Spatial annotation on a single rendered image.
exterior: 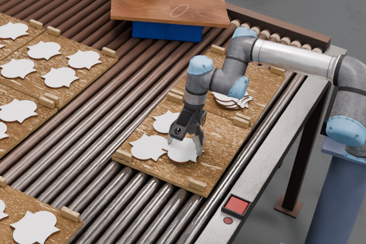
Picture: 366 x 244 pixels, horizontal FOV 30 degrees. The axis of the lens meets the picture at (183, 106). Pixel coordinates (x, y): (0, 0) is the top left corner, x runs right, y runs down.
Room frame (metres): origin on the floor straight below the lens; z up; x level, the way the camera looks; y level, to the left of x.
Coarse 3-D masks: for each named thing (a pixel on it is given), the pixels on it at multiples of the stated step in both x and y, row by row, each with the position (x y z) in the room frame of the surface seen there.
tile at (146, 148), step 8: (144, 136) 1.84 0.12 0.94; (152, 136) 1.85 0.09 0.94; (160, 136) 1.85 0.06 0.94; (136, 144) 1.79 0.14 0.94; (144, 144) 1.79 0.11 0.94; (152, 144) 1.80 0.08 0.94; (160, 144) 1.81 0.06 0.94; (136, 152) 1.75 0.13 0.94; (144, 152) 1.75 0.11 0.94; (152, 152) 1.76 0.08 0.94; (160, 152) 1.76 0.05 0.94; (144, 160) 1.72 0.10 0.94; (152, 160) 1.73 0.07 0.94
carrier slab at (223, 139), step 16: (160, 112) 2.00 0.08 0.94; (176, 112) 2.01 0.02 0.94; (208, 112) 2.04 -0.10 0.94; (144, 128) 1.89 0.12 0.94; (208, 128) 1.95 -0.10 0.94; (224, 128) 1.96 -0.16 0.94; (240, 128) 1.98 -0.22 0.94; (128, 144) 1.79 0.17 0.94; (208, 144) 1.86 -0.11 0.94; (224, 144) 1.87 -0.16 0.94; (240, 144) 1.88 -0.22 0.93; (160, 160) 1.74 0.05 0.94; (208, 160) 1.77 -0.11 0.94; (224, 160) 1.78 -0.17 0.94; (160, 176) 1.66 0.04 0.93; (176, 176) 1.67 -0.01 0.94; (192, 176) 1.68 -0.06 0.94; (208, 176) 1.69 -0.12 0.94; (208, 192) 1.61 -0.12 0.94
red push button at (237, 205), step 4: (232, 200) 1.60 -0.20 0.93; (236, 200) 1.60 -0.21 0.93; (240, 200) 1.60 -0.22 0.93; (228, 204) 1.58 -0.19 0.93; (232, 204) 1.58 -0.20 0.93; (236, 204) 1.58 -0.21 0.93; (240, 204) 1.59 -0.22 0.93; (244, 204) 1.59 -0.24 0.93; (248, 204) 1.60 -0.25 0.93; (228, 208) 1.56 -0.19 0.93; (232, 208) 1.57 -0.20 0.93; (236, 208) 1.57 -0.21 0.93; (240, 208) 1.57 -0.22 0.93; (244, 208) 1.57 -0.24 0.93; (240, 212) 1.55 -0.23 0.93
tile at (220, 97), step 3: (216, 93) 2.13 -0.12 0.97; (216, 96) 2.10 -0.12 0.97; (219, 96) 2.11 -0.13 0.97; (222, 96) 2.11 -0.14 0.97; (225, 96) 2.11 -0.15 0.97; (246, 96) 2.14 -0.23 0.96; (216, 99) 2.10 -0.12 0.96; (219, 99) 2.09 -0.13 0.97; (222, 99) 2.09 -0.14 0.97; (225, 99) 2.09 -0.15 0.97; (228, 99) 2.10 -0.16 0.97; (231, 99) 2.10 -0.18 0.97; (234, 99) 2.10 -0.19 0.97; (237, 99) 2.11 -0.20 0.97; (234, 102) 2.09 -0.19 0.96
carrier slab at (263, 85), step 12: (216, 60) 2.41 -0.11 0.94; (252, 72) 2.36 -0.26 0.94; (264, 72) 2.37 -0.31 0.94; (180, 84) 2.20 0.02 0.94; (252, 84) 2.27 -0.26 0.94; (264, 84) 2.28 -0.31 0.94; (276, 84) 2.30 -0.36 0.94; (252, 96) 2.19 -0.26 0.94; (264, 96) 2.20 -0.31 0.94; (204, 108) 2.06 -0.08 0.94; (216, 108) 2.07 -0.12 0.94; (240, 108) 2.10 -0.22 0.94; (252, 108) 2.11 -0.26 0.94; (264, 108) 2.12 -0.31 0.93; (252, 120) 2.03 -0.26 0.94
